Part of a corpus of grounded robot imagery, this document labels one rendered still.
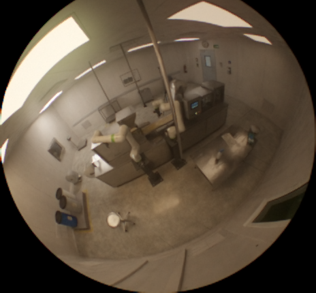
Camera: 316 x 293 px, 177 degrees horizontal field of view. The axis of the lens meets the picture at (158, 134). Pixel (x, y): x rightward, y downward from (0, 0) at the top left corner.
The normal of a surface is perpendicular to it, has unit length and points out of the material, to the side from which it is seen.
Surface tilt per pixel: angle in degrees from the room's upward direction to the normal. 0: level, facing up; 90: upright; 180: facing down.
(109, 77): 90
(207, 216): 0
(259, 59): 90
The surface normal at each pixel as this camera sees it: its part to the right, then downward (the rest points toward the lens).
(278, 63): -0.88, 0.47
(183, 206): -0.26, -0.67
